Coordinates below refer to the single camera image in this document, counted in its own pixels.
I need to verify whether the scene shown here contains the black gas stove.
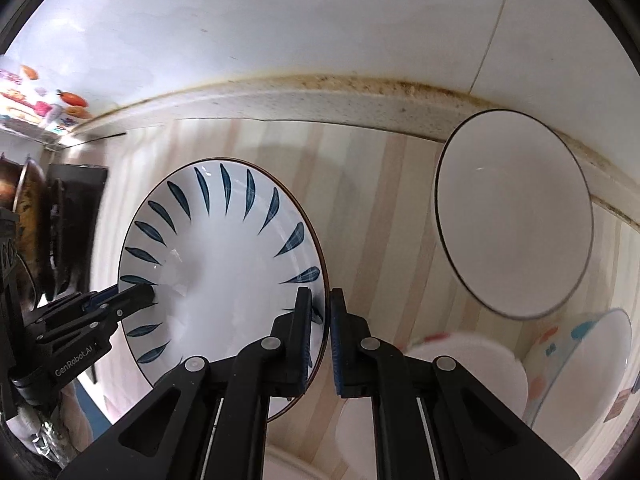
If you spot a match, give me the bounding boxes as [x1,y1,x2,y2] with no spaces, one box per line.
[42,162,110,301]

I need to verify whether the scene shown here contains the dark metal wok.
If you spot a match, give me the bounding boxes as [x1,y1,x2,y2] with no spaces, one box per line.
[0,156,50,307]

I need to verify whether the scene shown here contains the white bowl colourful dots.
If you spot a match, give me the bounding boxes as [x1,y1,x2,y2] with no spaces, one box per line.
[522,307,633,461]

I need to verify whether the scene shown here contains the striped cat print counter mat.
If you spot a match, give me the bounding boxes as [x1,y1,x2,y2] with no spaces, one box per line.
[75,117,640,480]

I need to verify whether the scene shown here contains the white bowl dark rim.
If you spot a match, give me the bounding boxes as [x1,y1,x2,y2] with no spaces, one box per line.
[432,109,596,321]

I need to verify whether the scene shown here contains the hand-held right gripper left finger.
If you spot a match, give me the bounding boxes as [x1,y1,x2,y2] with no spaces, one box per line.
[57,286,316,480]

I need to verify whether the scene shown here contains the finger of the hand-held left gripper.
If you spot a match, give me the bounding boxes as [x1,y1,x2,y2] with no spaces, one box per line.
[35,310,124,357]
[22,284,157,332]

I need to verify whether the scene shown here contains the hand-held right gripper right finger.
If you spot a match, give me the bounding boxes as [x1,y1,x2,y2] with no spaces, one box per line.
[329,288,583,480]

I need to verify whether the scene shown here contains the white plate blue leaf pattern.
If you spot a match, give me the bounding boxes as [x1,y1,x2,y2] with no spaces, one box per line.
[117,159,331,423]

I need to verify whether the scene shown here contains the colourful wall sticker set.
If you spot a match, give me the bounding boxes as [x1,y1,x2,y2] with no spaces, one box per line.
[0,64,95,135]

